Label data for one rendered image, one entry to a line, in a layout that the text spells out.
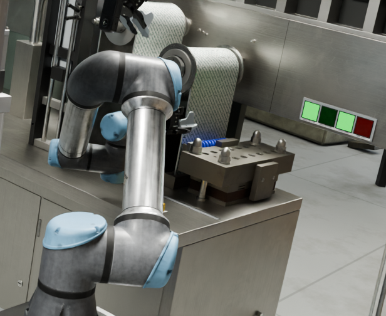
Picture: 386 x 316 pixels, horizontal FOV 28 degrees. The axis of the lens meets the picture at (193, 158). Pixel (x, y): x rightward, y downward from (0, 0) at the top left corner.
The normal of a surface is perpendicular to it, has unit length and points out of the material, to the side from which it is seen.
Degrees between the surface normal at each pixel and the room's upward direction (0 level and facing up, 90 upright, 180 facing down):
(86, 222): 7
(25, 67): 90
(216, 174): 90
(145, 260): 71
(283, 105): 90
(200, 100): 90
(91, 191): 0
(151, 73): 46
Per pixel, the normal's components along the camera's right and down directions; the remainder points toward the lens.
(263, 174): 0.79, 0.29
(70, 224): 0.06, -0.96
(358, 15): -0.59, 0.10
